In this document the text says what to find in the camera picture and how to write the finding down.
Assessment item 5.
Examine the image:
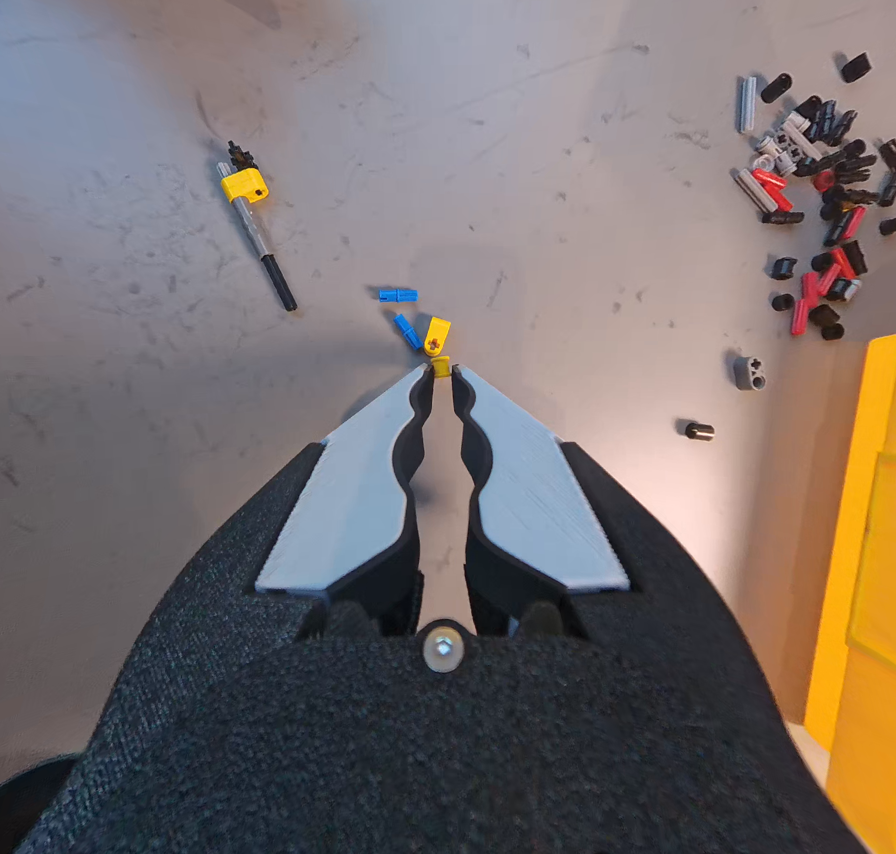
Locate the pile of loose building pieces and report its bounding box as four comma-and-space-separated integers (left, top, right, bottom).
734, 73, 896, 341

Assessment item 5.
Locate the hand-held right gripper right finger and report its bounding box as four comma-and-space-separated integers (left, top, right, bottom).
451, 364, 631, 637

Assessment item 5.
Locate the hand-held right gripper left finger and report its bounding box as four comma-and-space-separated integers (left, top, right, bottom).
254, 364, 435, 637

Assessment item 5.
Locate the grey desk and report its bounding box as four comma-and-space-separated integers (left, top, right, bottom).
0, 0, 896, 854

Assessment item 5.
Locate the grey axle pin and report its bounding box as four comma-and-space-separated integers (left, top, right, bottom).
217, 161, 299, 313

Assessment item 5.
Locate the yellow bin with small pieces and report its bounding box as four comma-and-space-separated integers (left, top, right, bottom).
803, 332, 896, 854

